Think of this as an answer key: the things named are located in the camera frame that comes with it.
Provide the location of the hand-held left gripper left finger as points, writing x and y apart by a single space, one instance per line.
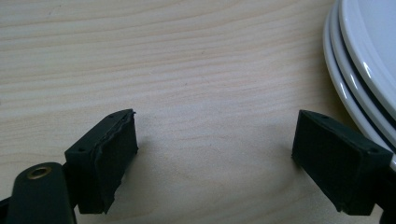
102 161

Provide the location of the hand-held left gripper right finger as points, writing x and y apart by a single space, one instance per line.
336 161

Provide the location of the stack of white plates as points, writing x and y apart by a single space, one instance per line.
348 70

